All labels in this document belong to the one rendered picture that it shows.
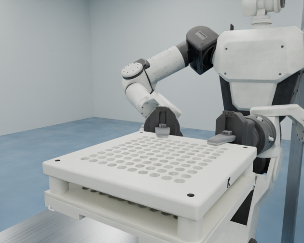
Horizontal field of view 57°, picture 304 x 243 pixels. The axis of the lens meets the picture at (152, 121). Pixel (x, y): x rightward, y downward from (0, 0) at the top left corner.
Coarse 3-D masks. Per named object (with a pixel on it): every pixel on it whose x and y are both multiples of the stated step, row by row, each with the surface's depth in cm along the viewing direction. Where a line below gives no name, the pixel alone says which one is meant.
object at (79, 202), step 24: (48, 192) 41; (72, 192) 41; (96, 192) 41; (240, 192) 41; (72, 216) 39; (96, 216) 36; (120, 216) 34; (144, 216) 34; (168, 216) 34; (216, 216) 34; (144, 240) 32; (168, 240) 30
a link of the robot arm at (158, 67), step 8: (176, 48) 101; (152, 56) 103; (160, 56) 100; (168, 56) 100; (176, 56) 100; (136, 64) 97; (144, 64) 98; (152, 64) 99; (160, 64) 99; (168, 64) 100; (176, 64) 101; (184, 64) 102; (128, 72) 95; (136, 72) 94; (152, 72) 99; (160, 72) 100; (168, 72) 101; (152, 80) 101; (160, 80) 104; (152, 88) 104
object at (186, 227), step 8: (248, 168) 46; (56, 184) 40; (64, 184) 41; (56, 192) 40; (64, 192) 41; (184, 224) 29; (192, 224) 29; (200, 224) 29; (184, 232) 29; (192, 232) 29; (200, 232) 29; (184, 240) 29; (192, 240) 29
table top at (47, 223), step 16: (16, 224) 58; (32, 224) 58; (48, 224) 58; (64, 224) 58; (80, 224) 58; (96, 224) 58; (0, 240) 53; (16, 240) 53; (32, 240) 53; (48, 240) 53; (64, 240) 53; (80, 240) 53; (96, 240) 53; (112, 240) 53; (128, 240) 53
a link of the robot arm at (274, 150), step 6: (252, 114) 64; (258, 114) 63; (270, 120) 64; (276, 120) 65; (270, 126) 60; (276, 126) 65; (276, 132) 65; (276, 138) 65; (276, 144) 65; (270, 150) 66; (276, 150) 66; (258, 156) 67; (264, 156) 66; (270, 156) 66; (276, 156) 66
